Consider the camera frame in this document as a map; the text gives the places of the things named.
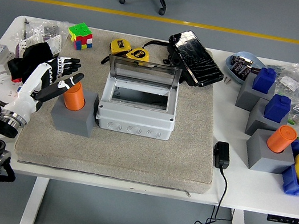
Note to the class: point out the clear bags of small parts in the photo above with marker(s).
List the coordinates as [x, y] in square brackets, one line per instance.
[36, 31]

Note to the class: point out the thin metal screwdriver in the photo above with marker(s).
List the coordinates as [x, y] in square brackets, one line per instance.
[25, 26]

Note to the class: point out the grey-brown mat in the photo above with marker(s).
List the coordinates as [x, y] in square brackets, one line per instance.
[118, 156]

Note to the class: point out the grey block with round hole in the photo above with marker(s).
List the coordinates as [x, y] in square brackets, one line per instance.
[71, 121]

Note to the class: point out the grey plastic electrical box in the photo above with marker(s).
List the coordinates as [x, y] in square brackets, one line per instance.
[136, 118]

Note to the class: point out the small metal screws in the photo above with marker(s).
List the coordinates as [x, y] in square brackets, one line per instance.
[227, 80]

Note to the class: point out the light blue bowl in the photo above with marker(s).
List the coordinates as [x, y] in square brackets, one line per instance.
[230, 71]

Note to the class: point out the grey block holder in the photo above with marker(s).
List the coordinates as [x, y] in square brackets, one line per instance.
[262, 159]
[257, 122]
[246, 97]

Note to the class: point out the Rubik's cube with green face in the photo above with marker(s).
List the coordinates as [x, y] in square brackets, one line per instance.
[79, 33]

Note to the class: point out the blue block battery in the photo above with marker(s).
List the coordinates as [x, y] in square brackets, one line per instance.
[263, 80]
[277, 110]

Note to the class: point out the yellow tape measure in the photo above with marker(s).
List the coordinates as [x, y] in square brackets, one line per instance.
[137, 55]
[119, 46]

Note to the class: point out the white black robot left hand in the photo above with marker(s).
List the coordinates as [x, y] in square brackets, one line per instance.
[27, 90]

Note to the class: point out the black cloth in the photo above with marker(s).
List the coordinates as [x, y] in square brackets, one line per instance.
[36, 53]

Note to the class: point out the orange cylinder battery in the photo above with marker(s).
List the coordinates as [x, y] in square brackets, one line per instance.
[280, 139]
[75, 99]

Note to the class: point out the black power adapter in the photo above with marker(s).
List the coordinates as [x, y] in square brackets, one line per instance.
[222, 155]

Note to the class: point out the white power strip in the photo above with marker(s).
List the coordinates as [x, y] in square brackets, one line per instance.
[0, 88]

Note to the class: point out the dark component packets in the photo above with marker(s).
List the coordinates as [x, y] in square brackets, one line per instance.
[240, 65]

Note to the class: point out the transparent hinged box lid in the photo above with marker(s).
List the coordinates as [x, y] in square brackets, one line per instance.
[145, 72]

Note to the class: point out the glossy black case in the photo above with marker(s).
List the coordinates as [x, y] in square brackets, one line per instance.
[196, 59]

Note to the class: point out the black table control panel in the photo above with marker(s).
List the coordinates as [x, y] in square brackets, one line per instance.
[289, 221]

